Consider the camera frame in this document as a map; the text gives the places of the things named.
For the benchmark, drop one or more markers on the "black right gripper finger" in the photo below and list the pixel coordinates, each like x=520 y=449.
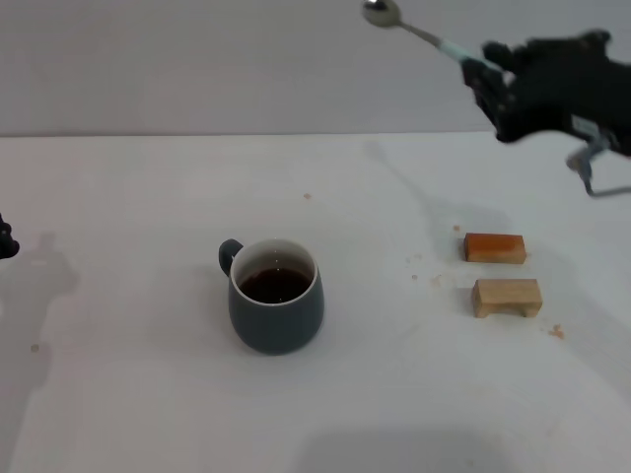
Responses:
x=495 y=98
x=557 y=47

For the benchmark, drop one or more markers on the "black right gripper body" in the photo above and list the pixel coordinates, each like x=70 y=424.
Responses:
x=567 y=93

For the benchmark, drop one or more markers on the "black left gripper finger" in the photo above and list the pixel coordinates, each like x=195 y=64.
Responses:
x=7 y=244

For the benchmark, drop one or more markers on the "grey ceramic cup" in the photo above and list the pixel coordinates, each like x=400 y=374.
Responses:
x=276 y=327

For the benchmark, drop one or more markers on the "orange stained wooden block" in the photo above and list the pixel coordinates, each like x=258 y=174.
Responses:
x=493 y=249

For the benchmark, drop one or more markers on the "light notched wooden block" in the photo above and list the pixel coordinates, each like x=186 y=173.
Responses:
x=508 y=295

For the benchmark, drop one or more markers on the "dark coffee liquid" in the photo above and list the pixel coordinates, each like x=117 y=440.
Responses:
x=276 y=286

